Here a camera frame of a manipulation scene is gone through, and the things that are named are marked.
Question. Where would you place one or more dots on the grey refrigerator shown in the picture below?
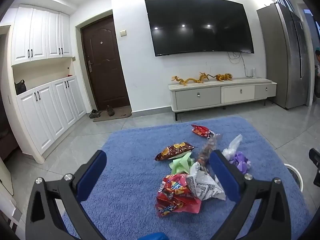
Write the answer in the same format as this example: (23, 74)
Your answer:
(282, 55)

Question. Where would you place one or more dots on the green tissue packet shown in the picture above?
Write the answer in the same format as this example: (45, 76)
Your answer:
(181, 162)

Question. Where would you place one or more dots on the wall light switch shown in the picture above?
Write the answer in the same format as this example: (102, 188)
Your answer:
(123, 33)

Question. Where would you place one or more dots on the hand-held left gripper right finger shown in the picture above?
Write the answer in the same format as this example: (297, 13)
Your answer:
(223, 176)

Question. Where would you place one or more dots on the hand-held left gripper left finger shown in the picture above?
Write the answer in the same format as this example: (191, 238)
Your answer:
(92, 176)

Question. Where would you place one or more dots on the long yellow dragon figurine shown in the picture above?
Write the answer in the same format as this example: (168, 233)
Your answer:
(190, 80)

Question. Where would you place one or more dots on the white plastic bag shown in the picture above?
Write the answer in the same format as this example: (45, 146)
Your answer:
(233, 146)

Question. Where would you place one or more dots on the black wall television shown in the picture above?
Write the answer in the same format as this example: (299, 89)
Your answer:
(200, 27)

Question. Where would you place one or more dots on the black bag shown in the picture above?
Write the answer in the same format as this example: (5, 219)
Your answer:
(20, 87)

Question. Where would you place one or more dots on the white printed plastic wrapper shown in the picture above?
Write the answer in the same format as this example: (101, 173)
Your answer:
(207, 187)

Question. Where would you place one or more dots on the brown shoe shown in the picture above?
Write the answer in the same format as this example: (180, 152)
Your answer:
(110, 111)
(95, 114)

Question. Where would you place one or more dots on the white round bin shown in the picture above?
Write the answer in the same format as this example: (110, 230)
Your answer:
(298, 177)

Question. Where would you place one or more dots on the purple wrapper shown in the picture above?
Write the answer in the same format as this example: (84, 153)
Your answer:
(240, 162)

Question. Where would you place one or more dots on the red snack packet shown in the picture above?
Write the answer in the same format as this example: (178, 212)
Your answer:
(172, 195)
(201, 130)

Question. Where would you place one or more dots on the brown chip bag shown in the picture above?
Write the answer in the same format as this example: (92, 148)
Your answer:
(175, 150)

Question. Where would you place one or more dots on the white television stand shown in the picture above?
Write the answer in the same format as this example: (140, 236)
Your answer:
(200, 97)

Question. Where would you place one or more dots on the brown door mat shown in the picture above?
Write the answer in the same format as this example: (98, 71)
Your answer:
(120, 115)

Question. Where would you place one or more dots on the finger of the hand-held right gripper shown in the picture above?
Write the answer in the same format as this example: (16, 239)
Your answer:
(315, 156)

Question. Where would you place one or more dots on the small white device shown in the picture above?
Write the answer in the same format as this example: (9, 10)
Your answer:
(254, 73)

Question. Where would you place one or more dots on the short orange dragon figurine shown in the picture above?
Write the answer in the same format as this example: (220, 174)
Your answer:
(223, 77)

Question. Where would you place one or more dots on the grey curtain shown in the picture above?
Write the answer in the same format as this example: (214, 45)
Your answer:
(282, 0)

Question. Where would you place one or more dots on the blue fluffy rug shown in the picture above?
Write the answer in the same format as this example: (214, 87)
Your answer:
(125, 155)

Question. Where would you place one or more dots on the white hallway cabinet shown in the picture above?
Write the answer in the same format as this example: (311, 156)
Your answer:
(37, 42)

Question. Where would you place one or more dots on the brown entrance door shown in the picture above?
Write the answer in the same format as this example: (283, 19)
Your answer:
(105, 67)

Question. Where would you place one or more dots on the clear plastic wrapper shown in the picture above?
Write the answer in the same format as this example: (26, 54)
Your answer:
(207, 150)

